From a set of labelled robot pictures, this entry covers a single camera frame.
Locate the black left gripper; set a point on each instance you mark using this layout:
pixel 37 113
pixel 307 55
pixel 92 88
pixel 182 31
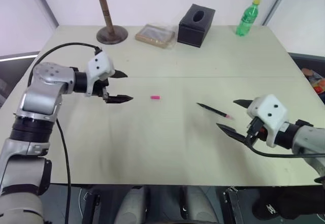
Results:
pixel 99 87

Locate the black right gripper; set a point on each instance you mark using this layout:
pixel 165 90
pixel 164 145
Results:
pixel 256 128

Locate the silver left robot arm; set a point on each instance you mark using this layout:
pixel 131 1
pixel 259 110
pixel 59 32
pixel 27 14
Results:
pixel 43 99

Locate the black pen with pink tip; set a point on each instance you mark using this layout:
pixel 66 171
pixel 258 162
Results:
pixel 212 110

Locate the pink pen cap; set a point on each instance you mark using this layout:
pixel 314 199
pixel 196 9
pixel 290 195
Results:
pixel 155 97

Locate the green plastic bottle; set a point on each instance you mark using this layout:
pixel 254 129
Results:
pixel 246 20

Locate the brown packet in clear wrap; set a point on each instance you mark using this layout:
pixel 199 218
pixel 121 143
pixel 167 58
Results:
pixel 155 36

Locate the brown wooden hat stand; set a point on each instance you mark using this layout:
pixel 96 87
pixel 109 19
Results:
pixel 108 13

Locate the black bin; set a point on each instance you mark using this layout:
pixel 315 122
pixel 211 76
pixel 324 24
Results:
pixel 297 61

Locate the red round item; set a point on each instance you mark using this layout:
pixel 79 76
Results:
pixel 318 89

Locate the black table leg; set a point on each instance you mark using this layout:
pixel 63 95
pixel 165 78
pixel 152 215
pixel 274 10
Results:
pixel 90 206
pixel 232 206

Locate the black tissue box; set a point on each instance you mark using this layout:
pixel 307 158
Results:
pixel 194 28

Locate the black bag with white logo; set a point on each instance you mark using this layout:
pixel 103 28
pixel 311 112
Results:
pixel 292 203

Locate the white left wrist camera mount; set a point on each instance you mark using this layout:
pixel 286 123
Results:
pixel 99 66

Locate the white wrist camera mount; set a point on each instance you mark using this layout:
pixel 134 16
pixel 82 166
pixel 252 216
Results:
pixel 99 66
pixel 269 108

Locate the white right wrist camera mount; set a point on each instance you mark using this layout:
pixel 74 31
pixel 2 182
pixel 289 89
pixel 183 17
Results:
pixel 269 108

